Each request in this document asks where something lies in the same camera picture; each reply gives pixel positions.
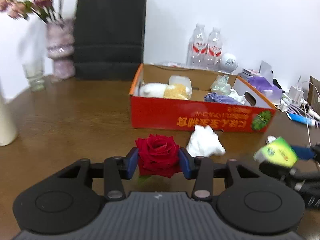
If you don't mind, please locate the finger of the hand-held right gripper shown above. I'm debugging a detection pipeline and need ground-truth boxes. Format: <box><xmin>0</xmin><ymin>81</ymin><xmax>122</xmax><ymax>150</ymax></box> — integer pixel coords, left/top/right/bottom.
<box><xmin>291</xmin><ymin>144</ymin><xmax>320</xmax><ymax>160</ymax></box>
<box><xmin>259</xmin><ymin>161</ymin><xmax>320</xmax><ymax>182</ymax></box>

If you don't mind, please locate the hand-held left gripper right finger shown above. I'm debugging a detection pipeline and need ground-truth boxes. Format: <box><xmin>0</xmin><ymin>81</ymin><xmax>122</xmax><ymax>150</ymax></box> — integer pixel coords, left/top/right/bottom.
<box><xmin>179</xmin><ymin>147</ymin><xmax>262</xmax><ymax>201</ymax></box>

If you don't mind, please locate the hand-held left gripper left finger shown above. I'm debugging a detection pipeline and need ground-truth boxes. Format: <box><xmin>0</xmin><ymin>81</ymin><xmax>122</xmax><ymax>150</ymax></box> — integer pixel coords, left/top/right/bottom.
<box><xmin>56</xmin><ymin>147</ymin><xmax>139</xmax><ymax>201</ymax></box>

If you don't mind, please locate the green tissue packet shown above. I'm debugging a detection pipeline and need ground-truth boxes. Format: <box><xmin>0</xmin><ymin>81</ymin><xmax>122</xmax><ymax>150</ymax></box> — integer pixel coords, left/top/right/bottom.
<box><xmin>253</xmin><ymin>136</ymin><xmax>299</xmax><ymax>167</ymax></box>

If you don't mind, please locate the red rose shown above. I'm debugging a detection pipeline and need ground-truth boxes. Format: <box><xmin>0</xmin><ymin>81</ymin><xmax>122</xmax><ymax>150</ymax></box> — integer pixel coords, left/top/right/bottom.
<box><xmin>135</xmin><ymin>134</ymin><xmax>181</xmax><ymax>180</ymax></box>

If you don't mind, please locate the red cardboard box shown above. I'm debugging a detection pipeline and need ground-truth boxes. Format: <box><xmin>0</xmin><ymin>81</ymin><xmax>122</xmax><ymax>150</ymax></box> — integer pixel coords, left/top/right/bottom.
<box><xmin>129</xmin><ymin>63</ymin><xmax>278</xmax><ymax>133</ymax></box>

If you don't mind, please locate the purple burlap drawstring pouch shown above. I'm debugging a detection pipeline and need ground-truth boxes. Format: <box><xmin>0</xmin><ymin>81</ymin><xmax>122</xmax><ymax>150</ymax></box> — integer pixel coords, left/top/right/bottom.
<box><xmin>204</xmin><ymin>92</ymin><xmax>242</xmax><ymax>105</ymax></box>

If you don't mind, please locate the yellow white plush toy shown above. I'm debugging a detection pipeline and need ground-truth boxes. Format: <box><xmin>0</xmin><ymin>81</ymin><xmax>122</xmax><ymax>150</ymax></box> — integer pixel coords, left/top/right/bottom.
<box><xmin>139</xmin><ymin>82</ymin><xmax>189</xmax><ymax>100</ymax></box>

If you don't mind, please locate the white tissue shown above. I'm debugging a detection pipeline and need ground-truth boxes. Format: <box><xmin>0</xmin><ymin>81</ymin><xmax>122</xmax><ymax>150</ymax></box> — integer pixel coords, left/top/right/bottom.
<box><xmin>186</xmin><ymin>125</ymin><xmax>226</xmax><ymax>158</ymax></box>
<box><xmin>226</xmin><ymin>89</ymin><xmax>247</xmax><ymax>105</ymax></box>

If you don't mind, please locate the iridescent organza bag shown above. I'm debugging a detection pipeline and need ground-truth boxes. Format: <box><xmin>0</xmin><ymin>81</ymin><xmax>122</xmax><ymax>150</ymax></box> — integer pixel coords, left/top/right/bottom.
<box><xmin>210</xmin><ymin>74</ymin><xmax>233</xmax><ymax>96</ymax></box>

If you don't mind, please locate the blue white tube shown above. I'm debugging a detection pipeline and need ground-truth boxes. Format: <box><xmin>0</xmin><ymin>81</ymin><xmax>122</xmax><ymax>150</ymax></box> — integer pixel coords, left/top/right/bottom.
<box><xmin>289</xmin><ymin>113</ymin><xmax>315</xmax><ymax>127</ymax></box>

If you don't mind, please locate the brown cardboard piece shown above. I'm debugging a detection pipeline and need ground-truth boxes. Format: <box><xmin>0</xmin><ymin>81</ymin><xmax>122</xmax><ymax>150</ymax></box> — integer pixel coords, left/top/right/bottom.
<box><xmin>307</xmin><ymin>75</ymin><xmax>320</xmax><ymax>110</ymax></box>

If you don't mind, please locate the purple tissue pack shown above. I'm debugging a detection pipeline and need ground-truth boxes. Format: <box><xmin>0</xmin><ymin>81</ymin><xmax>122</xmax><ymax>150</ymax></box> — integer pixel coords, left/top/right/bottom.
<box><xmin>247</xmin><ymin>60</ymin><xmax>283</xmax><ymax>105</ymax></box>

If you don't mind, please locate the grey white small box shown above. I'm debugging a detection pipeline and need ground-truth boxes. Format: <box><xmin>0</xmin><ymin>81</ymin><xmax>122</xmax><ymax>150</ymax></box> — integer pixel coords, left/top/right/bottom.
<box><xmin>240</xmin><ymin>68</ymin><xmax>260</xmax><ymax>78</ymax></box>

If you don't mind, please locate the white round speaker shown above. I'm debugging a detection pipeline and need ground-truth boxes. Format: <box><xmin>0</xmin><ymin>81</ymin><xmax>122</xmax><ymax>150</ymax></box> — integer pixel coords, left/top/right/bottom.
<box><xmin>219</xmin><ymin>53</ymin><xmax>238</xmax><ymax>74</ymax></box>

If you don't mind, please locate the clear water bottle red label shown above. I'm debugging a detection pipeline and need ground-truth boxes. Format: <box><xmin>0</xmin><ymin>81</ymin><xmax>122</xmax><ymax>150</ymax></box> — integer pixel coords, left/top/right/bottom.
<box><xmin>186</xmin><ymin>23</ymin><xmax>208</xmax><ymax>69</ymax></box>
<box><xmin>207</xmin><ymin>27</ymin><xmax>223</xmax><ymax>71</ymax></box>

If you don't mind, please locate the clear glass cup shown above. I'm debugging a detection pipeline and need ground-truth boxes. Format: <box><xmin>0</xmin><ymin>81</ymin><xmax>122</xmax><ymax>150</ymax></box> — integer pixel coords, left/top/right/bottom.
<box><xmin>22</xmin><ymin>57</ymin><xmax>46</xmax><ymax>92</ymax></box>

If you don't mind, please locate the pink white fuzzy vase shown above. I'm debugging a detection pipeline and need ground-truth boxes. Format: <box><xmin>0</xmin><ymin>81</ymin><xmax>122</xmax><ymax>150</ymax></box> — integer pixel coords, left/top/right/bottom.
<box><xmin>46</xmin><ymin>19</ymin><xmax>75</xmax><ymax>80</ymax></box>

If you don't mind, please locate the black paper bag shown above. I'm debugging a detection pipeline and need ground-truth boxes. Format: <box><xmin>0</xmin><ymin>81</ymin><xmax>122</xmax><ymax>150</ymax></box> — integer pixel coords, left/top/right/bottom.
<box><xmin>73</xmin><ymin>0</ymin><xmax>147</xmax><ymax>80</ymax></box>

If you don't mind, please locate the white charging cable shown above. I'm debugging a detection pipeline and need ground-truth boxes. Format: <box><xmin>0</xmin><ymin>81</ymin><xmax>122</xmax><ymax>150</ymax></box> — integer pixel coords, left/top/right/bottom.
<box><xmin>299</xmin><ymin>81</ymin><xmax>320</xmax><ymax>148</ymax></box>

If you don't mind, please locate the purple cable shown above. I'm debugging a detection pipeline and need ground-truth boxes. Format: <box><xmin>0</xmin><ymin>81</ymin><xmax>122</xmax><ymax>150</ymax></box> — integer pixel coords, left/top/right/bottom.
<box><xmin>285</xmin><ymin>104</ymin><xmax>320</xmax><ymax>128</ymax></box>

